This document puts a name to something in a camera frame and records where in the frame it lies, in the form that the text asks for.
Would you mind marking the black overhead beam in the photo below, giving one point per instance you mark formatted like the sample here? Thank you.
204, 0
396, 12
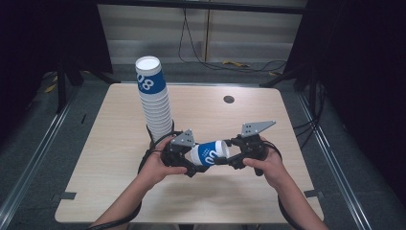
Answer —
204, 5

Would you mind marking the dark round table grommet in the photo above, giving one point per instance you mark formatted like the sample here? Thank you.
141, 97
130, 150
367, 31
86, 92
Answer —
229, 99

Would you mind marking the black cup holder stand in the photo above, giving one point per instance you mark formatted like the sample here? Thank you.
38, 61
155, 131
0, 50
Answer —
150, 134

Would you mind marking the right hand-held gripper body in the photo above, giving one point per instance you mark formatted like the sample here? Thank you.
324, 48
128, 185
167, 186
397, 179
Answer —
253, 147

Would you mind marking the grey tape strip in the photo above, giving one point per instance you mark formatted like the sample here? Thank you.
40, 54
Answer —
312, 193
67, 195

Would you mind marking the person's left hand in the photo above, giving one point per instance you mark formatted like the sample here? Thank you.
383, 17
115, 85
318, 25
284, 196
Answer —
154, 169

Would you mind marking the person's right hand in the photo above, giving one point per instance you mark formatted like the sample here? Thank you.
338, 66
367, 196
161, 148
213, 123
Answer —
273, 167

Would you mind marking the stack of white paper cups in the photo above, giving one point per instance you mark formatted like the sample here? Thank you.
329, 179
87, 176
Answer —
155, 108

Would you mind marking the dark curtain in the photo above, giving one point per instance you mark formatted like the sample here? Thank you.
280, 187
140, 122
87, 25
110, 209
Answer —
38, 48
360, 80

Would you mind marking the yellow floor tape piece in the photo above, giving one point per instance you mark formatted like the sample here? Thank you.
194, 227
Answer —
236, 64
50, 88

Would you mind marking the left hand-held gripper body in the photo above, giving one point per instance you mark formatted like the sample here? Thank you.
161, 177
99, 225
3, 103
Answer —
182, 140

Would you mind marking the black metal stand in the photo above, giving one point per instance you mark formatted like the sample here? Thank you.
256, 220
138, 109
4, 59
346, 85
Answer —
61, 92

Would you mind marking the blue and white paper cup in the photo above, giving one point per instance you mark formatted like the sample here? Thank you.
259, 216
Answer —
207, 153

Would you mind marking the metal floor rail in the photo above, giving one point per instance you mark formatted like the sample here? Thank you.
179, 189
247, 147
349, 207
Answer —
32, 161
335, 166

